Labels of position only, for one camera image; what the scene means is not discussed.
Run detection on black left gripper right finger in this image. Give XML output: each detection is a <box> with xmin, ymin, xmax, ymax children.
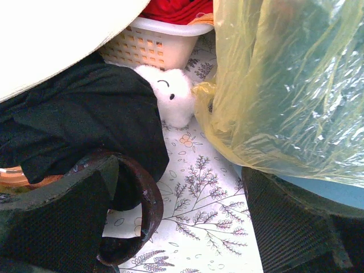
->
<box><xmin>242</xmin><ymin>167</ymin><xmax>363</xmax><ymax>272</ymax></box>

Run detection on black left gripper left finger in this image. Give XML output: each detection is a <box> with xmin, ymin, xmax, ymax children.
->
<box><xmin>1</xmin><ymin>156</ymin><xmax>119</xmax><ymax>272</ymax></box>

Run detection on small white fluffy plush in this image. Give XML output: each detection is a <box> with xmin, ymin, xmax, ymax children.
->
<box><xmin>134</xmin><ymin>65</ymin><xmax>195</xmax><ymax>129</ymax></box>

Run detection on black cloth garment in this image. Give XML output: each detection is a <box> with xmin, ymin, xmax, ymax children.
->
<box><xmin>1</xmin><ymin>53</ymin><xmax>169</xmax><ymax>185</ymax></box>

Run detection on yellow plastic trash bag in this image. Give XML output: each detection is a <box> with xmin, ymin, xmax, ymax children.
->
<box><xmin>194</xmin><ymin>1</ymin><xmax>363</xmax><ymax>187</ymax></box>

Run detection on white plastic laundry basket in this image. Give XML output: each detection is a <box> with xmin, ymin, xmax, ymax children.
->
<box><xmin>98</xmin><ymin>18</ymin><xmax>213</xmax><ymax>70</ymax></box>

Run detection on cream canvas tote bag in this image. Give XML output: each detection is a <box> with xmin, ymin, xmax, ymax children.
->
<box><xmin>1</xmin><ymin>1</ymin><xmax>148</xmax><ymax>102</ymax></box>

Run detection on red folded clothes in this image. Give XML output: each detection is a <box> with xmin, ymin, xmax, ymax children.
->
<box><xmin>140</xmin><ymin>0</ymin><xmax>214</xmax><ymax>26</ymax></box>

